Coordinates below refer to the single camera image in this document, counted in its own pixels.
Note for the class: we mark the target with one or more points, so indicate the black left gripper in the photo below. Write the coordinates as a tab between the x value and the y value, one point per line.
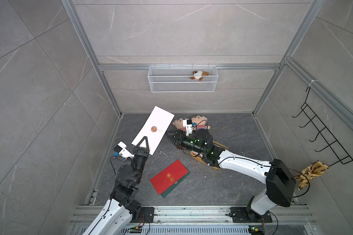
139	154

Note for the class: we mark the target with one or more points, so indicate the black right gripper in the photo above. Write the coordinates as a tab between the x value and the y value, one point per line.
176	141

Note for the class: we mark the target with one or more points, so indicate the cream white envelope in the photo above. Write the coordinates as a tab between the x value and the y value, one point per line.
154	128

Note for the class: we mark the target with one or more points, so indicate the yellow plastic storage box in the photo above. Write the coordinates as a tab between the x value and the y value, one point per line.
210	156

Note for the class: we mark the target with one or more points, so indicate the red envelope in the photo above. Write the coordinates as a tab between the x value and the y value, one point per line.
169	176

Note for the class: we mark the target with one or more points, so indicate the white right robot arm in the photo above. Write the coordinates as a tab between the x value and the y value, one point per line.
275	175

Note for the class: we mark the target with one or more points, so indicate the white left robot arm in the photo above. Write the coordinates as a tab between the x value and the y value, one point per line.
121	208

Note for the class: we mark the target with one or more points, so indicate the plush doll blue pants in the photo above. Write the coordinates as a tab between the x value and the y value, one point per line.
200	122

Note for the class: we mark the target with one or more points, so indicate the small brown white plush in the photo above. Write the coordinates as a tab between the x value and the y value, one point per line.
199	75

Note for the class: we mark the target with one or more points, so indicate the yellow patterned cloth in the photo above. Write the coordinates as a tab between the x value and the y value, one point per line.
315	170

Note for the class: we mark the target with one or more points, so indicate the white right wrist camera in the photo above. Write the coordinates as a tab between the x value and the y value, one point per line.
188	125

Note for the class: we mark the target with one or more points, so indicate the white wire mesh basket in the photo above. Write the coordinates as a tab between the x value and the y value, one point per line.
174	79

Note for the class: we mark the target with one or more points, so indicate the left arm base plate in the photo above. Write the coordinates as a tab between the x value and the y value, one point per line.
146	212

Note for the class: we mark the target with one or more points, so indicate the metal mounting rail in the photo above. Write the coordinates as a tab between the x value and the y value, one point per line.
201	214

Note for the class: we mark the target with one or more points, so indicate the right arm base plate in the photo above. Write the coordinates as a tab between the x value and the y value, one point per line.
240	215

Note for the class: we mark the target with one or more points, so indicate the black wire hook rack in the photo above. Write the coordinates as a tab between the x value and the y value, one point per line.
340	154

